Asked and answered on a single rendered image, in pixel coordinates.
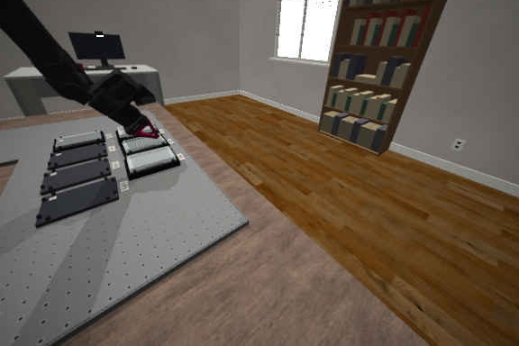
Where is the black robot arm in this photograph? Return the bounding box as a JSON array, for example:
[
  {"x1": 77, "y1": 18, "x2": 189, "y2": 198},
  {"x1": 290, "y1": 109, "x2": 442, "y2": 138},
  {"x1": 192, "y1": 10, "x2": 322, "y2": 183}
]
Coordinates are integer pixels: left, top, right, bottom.
[{"x1": 0, "y1": 0, "x2": 156, "y2": 123}]

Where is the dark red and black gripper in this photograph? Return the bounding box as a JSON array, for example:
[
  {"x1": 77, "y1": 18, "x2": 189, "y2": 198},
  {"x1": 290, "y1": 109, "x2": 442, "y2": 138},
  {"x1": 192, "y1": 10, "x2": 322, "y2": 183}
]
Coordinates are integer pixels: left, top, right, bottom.
[{"x1": 107, "y1": 102, "x2": 159, "y2": 139}]

